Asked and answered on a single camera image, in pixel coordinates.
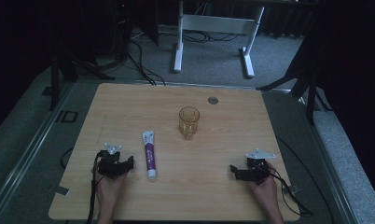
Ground black floor cables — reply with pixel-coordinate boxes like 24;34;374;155
95;29;240;87

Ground thin black cable loop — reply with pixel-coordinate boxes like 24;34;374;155
60;147;75;171

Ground black rectangular floor bracket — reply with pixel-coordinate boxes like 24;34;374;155
54;109;78;124

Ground long thin black cable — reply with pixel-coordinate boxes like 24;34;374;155
275;135;336;224

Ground black tripod stand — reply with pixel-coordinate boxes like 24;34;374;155
256;40;333;126
41;46;117;112

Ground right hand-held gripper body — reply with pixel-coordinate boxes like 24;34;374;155
238;148;271;185

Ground white metal desk frame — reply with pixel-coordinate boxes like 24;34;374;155
173;0;266;79

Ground white and purple toothpaste tube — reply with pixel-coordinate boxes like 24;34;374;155
141;130;158;180

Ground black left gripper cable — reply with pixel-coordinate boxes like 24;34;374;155
86;150;106;224

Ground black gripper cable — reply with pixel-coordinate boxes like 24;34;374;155
268;164;314;218
86;150;106;224

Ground amber glass cup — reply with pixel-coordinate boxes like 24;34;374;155
178;105;201;141

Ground person's right hand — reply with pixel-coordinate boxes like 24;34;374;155
246;161;280;210

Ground person's left hand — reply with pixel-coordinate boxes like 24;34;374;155
91;167;129;207

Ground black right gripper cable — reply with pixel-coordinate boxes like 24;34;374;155
268;164;314;218

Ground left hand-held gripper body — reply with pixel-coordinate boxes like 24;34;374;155
96;142;127;180

